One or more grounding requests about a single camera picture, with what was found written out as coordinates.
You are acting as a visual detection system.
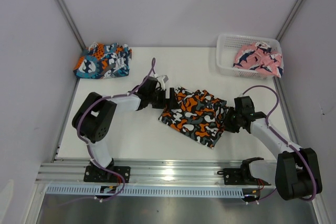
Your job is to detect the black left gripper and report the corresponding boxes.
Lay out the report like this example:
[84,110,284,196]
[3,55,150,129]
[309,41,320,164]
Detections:
[148,88,180,110]

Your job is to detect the orange camouflage shorts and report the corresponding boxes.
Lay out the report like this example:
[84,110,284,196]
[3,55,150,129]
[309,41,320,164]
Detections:
[159,86,228,149]

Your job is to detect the blue orange patterned shorts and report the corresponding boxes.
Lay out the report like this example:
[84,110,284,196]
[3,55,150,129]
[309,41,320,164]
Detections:
[73,42,132,79]

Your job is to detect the pink white patterned shorts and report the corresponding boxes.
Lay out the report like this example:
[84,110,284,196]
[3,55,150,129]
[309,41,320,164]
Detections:
[233,41,284,78]

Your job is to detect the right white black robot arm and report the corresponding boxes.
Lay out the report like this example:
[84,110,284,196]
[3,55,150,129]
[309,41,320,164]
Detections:
[223,96,322,201]

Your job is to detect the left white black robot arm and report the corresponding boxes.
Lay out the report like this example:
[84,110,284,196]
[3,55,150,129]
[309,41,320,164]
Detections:
[72,76,178,182]

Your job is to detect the white perforated plastic basket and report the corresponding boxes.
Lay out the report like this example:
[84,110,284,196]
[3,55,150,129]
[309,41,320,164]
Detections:
[216,33,282,80]

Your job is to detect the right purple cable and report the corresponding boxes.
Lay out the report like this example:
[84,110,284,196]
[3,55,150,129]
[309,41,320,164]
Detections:
[240,84,323,204]

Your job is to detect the purple cable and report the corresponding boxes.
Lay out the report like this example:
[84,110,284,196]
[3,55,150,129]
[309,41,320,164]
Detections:
[240,84,323,204]
[76,57,158,206]

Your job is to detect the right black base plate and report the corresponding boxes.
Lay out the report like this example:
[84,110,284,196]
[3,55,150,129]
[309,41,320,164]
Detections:
[217,168,270,186]

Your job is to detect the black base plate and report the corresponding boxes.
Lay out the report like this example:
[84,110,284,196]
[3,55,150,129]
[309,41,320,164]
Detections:
[83,164,131,184]
[217,168,270,186]

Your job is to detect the aluminium front rail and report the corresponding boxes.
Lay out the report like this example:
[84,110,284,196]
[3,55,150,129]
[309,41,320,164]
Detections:
[35,159,322,189]

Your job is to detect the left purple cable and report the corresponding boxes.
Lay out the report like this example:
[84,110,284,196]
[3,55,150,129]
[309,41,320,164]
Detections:
[76,57,158,206]

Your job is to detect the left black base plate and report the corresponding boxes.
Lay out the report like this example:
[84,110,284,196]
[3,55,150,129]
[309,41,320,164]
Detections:
[83,164,131,184]

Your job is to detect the white slotted cable duct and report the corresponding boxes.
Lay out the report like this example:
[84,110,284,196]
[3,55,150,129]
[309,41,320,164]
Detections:
[46,184,244,198]

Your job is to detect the right aluminium frame post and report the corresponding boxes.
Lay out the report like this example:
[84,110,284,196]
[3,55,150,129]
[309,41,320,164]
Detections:
[276,0,306,41]

